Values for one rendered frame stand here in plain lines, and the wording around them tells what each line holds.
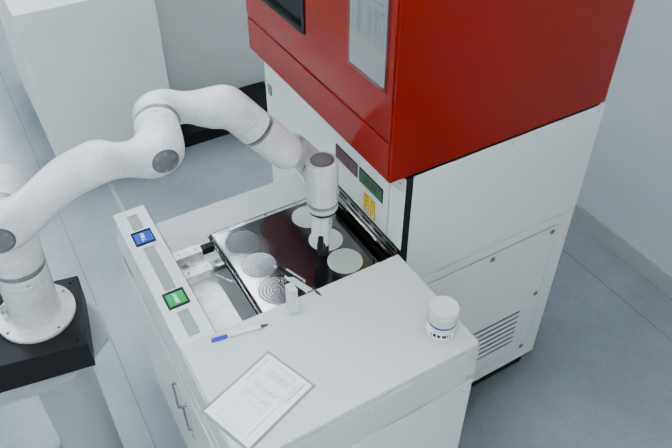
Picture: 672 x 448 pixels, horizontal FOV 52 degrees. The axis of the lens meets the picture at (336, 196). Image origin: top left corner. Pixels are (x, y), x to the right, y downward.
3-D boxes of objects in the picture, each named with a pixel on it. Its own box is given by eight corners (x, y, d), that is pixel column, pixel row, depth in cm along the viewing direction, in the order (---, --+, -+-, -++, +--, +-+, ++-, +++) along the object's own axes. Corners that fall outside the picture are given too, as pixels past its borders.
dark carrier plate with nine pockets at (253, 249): (316, 199, 213) (316, 197, 213) (376, 267, 190) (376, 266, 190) (213, 237, 200) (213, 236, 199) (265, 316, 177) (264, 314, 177)
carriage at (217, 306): (199, 255, 200) (198, 248, 198) (252, 342, 176) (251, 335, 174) (173, 265, 197) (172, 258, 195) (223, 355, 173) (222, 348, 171)
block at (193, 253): (199, 250, 198) (198, 243, 196) (203, 257, 195) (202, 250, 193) (173, 260, 195) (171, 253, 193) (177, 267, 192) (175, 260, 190)
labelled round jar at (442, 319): (443, 316, 168) (447, 290, 162) (461, 336, 163) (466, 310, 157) (419, 328, 165) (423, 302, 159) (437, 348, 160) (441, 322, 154)
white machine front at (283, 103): (276, 143, 249) (269, 43, 223) (403, 286, 195) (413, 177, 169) (268, 145, 248) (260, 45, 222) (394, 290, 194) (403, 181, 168)
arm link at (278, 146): (228, 115, 168) (303, 174, 188) (246, 151, 156) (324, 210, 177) (254, 90, 166) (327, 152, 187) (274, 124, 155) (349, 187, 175)
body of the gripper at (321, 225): (310, 192, 186) (311, 222, 193) (306, 217, 178) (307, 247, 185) (338, 193, 185) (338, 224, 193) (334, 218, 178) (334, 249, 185)
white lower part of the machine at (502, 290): (411, 240, 328) (426, 93, 275) (530, 362, 274) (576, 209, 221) (280, 296, 301) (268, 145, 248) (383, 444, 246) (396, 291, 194)
